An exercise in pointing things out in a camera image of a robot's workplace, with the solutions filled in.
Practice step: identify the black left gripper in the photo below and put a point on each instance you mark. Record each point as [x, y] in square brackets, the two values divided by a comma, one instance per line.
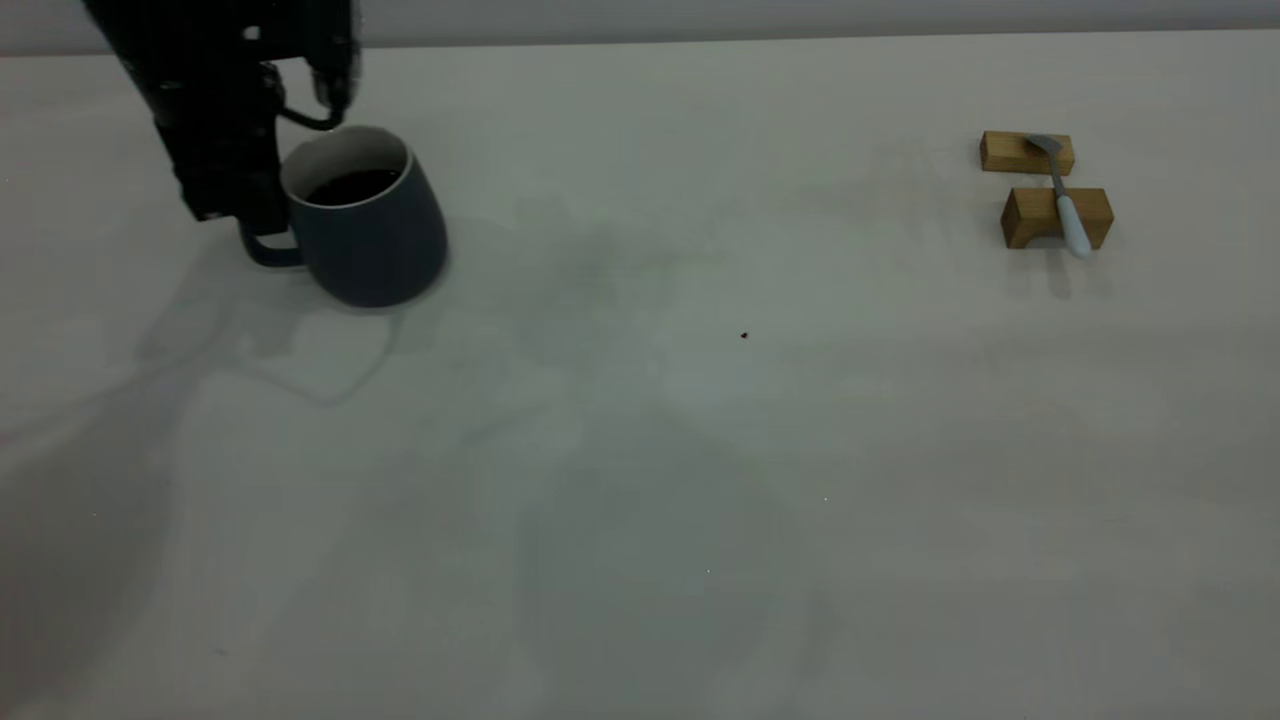
[210, 110]

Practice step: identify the dark grey ceramic mug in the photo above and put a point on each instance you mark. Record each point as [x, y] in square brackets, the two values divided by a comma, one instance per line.
[370, 240]

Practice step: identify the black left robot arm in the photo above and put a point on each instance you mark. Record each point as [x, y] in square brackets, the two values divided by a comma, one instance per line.
[190, 30]

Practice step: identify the flat rectangular wooden block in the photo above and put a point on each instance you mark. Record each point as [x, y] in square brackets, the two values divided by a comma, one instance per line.
[1010, 153]

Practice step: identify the arch shaped wooden block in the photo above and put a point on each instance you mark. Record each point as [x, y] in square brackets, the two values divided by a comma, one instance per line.
[1030, 215]

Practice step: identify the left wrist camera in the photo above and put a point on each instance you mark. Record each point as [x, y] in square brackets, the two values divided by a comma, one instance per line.
[333, 60]

